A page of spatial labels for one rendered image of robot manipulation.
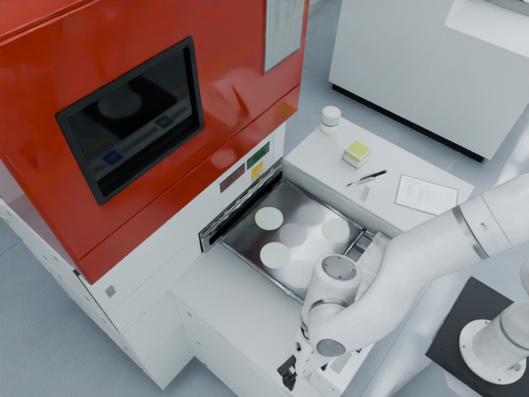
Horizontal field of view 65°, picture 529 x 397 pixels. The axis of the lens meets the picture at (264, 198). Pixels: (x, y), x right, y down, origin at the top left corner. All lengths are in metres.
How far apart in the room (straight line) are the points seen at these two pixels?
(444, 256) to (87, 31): 0.63
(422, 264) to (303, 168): 0.94
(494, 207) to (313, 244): 0.86
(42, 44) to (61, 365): 1.90
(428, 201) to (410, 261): 0.89
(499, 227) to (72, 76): 0.66
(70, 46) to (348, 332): 0.59
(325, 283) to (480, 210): 0.26
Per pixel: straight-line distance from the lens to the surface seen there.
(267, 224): 1.46
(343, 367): 1.22
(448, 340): 1.45
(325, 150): 1.62
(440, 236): 0.67
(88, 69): 0.73
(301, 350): 0.84
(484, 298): 1.56
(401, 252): 0.69
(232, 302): 1.41
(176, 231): 1.26
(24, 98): 0.69
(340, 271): 0.72
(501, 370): 1.47
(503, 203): 0.67
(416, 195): 1.56
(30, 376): 2.43
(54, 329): 2.47
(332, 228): 1.48
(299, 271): 1.38
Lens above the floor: 2.11
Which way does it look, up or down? 53 degrees down
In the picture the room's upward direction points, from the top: 2 degrees clockwise
